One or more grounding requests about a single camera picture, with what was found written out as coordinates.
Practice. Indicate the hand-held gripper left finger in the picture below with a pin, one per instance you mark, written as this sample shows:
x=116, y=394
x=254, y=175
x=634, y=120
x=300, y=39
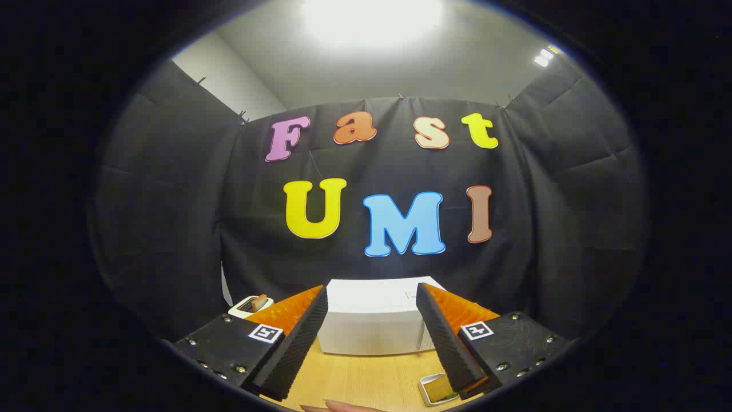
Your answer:
x=297, y=355

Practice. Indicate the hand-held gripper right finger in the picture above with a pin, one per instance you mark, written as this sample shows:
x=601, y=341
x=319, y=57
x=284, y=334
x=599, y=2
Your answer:
x=449, y=349

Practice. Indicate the white microwave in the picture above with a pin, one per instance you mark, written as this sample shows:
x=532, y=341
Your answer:
x=372, y=320

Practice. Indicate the small white plate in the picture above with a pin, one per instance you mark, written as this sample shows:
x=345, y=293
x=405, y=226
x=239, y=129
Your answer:
x=426, y=389

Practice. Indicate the toast slice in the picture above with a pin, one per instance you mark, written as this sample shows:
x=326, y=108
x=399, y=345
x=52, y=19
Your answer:
x=259, y=302

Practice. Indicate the white toaster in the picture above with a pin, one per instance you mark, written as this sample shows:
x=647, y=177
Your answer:
x=243, y=309

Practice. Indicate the black backdrop cloth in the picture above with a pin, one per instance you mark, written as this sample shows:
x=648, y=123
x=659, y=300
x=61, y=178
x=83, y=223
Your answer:
x=171, y=229

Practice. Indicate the small ceiling light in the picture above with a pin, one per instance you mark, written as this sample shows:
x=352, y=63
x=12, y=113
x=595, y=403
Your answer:
x=543, y=57

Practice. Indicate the large ceiling light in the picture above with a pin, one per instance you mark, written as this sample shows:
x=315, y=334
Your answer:
x=372, y=20

